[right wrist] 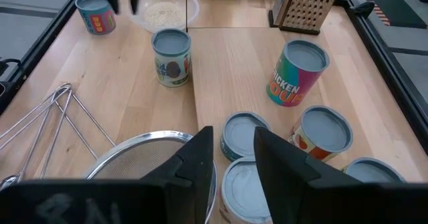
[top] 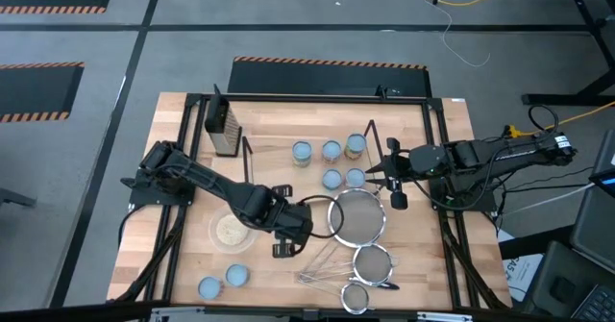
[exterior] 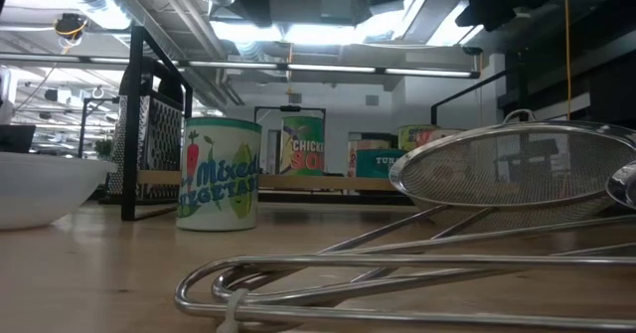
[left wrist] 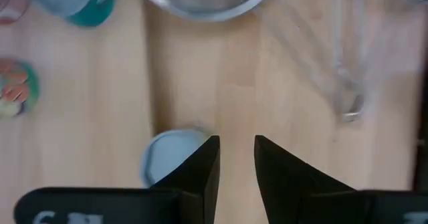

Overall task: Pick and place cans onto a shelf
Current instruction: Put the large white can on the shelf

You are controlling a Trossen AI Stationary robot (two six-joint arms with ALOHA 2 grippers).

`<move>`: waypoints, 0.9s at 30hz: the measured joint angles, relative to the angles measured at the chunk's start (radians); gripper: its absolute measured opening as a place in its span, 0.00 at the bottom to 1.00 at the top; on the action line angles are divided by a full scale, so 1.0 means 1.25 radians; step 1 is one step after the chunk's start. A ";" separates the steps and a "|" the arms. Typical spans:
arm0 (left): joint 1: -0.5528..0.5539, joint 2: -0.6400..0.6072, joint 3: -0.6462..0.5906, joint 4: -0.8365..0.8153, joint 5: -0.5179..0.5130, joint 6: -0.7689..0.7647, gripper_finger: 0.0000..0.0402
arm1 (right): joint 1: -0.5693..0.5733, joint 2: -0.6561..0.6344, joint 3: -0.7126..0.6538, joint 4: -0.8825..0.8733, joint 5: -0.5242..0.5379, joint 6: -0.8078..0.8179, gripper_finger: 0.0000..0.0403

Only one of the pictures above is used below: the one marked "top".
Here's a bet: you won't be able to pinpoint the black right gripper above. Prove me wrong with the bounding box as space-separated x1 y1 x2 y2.
364 136 419 211

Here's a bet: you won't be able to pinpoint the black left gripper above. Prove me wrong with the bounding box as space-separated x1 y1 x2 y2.
271 183 313 260

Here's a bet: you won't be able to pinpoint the orange label can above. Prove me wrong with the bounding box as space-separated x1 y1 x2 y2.
344 167 367 189

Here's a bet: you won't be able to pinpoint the yellow green label can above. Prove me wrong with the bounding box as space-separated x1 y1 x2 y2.
344 133 368 161

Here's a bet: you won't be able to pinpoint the teal tuna fish can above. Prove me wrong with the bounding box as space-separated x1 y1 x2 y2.
321 168 344 191

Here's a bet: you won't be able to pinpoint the diced tomatoes can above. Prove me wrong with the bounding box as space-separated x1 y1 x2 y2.
321 139 343 164

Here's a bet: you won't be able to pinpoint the teal and magenta can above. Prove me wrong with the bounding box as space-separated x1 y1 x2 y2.
291 139 314 168

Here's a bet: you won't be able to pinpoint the striped label can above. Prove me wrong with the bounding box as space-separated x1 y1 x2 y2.
225 262 251 288
197 276 223 301

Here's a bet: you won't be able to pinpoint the large steel mesh strainer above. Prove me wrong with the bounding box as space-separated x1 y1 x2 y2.
296 187 388 281

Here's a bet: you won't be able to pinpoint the beige grain heap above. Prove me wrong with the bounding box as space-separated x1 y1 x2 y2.
215 214 250 246

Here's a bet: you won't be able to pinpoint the clear glass bowl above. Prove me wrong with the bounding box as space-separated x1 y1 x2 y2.
208 204 259 255

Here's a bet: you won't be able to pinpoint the medium steel mesh strainer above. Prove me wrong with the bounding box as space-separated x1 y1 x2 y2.
295 243 400 287

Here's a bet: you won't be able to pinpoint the small steel mesh strainer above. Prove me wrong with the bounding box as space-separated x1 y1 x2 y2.
295 276 376 316

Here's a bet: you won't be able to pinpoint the white printed paper box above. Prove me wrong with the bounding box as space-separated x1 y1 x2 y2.
497 228 547 305

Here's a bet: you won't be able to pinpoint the grey equipment case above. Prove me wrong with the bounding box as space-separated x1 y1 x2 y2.
569 129 615 275

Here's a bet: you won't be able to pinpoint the laptop with blue screen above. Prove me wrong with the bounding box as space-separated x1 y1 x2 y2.
588 152 615 199

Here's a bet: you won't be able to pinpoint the black keyboard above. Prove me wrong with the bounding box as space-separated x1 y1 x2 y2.
570 283 615 322

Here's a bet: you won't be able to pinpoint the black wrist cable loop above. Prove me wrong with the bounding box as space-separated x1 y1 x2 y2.
297 194 346 240

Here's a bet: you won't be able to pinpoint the wooden shelf black metal frame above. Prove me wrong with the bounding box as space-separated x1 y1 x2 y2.
242 118 393 212

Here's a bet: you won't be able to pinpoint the black table frame rails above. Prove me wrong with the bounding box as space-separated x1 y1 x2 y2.
108 90 513 313

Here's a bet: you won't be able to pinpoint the steel box grater black handle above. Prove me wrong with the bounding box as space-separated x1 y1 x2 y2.
204 84 243 158

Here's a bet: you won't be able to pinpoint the black cable bundle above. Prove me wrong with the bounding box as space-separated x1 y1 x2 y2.
439 211 511 310
113 206 186 305

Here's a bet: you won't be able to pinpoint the yellow cable with plug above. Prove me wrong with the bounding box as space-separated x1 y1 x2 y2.
503 99 615 140

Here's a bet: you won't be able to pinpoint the thin white floor cable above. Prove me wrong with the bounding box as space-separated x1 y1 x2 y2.
407 0 492 69

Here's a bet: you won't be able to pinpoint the black metal desk frame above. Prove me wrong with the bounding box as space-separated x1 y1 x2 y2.
482 0 615 107

